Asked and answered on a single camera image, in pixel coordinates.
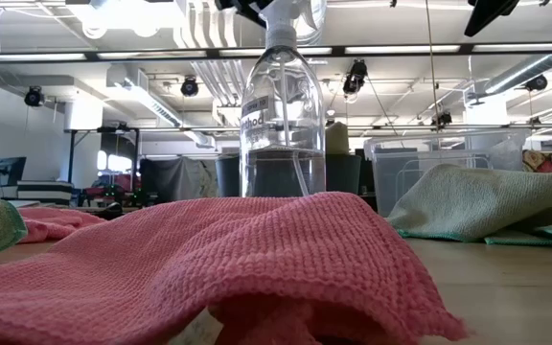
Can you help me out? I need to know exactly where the pink microfiber towel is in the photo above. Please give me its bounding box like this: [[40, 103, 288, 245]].
[[16, 205, 108, 244], [0, 191, 472, 345]]

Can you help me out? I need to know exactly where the clear plastic spray bottle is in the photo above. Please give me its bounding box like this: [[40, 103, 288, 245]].
[[239, 0, 329, 198]]

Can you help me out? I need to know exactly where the grey cloth cover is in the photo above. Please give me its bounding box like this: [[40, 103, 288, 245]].
[[140, 156, 219, 202]]

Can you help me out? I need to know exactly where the dark teal basket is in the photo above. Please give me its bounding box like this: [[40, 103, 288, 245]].
[[215, 153, 362, 197]]

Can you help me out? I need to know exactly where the clear plastic bin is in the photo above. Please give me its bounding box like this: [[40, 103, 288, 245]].
[[362, 127, 531, 219]]

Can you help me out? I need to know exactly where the black computer mouse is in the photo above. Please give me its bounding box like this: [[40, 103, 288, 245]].
[[98, 201, 125, 220]]

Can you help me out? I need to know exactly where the black and white box stack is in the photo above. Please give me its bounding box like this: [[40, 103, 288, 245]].
[[16, 180, 75, 206]]

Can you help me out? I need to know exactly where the black computer monitor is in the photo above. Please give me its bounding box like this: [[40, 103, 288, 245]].
[[0, 156, 27, 189]]

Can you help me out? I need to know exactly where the grey round ceiling duct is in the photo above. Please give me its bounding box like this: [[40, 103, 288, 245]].
[[484, 52, 552, 96]]

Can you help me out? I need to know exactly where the thin hanging cable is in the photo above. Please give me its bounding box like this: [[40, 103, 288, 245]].
[[424, 0, 439, 130]]

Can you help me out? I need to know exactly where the black ceiling camera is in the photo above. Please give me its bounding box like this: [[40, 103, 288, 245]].
[[524, 74, 549, 92], [23, 85, 46, 108], [342, 58, 369, 96], [431, 110, 453, 129], [180, 75, 200, 99]]

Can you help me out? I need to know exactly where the black overhead frame bar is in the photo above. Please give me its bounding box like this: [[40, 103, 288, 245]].
[[0, 42, 552, 62]]

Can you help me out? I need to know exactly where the white rectangular ceiling duct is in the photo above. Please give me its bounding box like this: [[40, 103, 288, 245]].
[[106, 64, 216, 150]]

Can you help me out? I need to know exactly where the black metal table frame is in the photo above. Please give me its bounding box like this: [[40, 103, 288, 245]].
[[63, 126, 142, 193]]

